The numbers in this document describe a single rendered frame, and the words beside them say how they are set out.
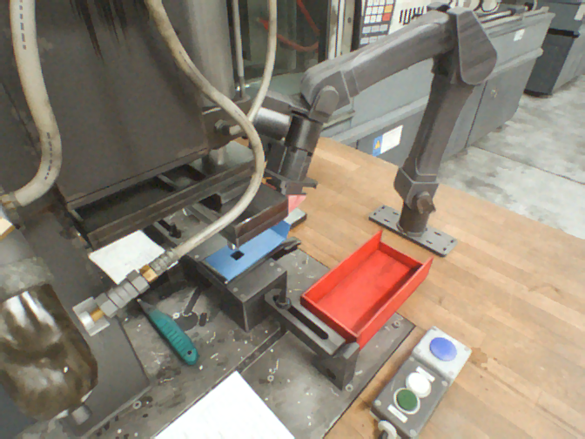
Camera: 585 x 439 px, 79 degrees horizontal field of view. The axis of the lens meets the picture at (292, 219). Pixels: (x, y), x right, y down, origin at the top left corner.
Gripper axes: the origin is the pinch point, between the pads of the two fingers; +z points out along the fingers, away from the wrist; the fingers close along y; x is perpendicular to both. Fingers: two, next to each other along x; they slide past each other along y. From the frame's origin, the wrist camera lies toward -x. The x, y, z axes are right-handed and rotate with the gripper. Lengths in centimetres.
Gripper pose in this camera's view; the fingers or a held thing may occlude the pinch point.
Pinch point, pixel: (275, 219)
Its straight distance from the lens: 68.0
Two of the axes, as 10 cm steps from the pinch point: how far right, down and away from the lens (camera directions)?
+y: -6.4, 0.6, -7.7
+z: -3.0, 9.0, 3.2
